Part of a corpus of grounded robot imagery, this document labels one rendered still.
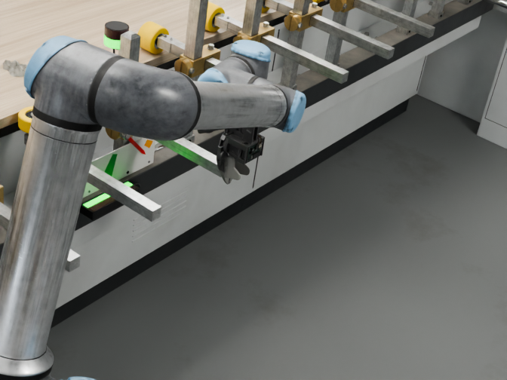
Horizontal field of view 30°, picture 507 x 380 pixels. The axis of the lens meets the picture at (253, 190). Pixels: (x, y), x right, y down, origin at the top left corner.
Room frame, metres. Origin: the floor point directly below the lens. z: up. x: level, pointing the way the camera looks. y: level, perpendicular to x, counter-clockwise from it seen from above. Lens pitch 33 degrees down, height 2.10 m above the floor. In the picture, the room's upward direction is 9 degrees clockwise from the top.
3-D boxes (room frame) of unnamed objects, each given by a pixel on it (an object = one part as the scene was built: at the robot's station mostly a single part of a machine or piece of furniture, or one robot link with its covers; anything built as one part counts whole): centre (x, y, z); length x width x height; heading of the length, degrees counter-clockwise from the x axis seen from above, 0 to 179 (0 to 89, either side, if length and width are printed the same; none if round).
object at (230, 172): (1.94, 0.06, 0.86); 0.06 x 0.03 x 0.09; 57
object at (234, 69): (1.84, 0.09, 1.14); 0.12 x 0.12 x 0.09; 67
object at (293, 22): (2.75, -0.06, 0.95); 0.13 x 0.06 x 0.05; 147
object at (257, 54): (1.95, 0.06, 1.13); 0.10 x 0.09 x 0.12; 157
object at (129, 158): (2.06, 0.35, 0.75); 0.26 x 0.01 x 0.10; 147
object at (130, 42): (2.10, 0.36, 0.87); 0.03 x 0.03 x 0.48; 57
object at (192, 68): (2.33, 0.21, 0.95); 0.13 x 0.06 x 0.05; 147
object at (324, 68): (2.52, 0.01, 0.95); 0.50 x 0.04 x 0.04; 57
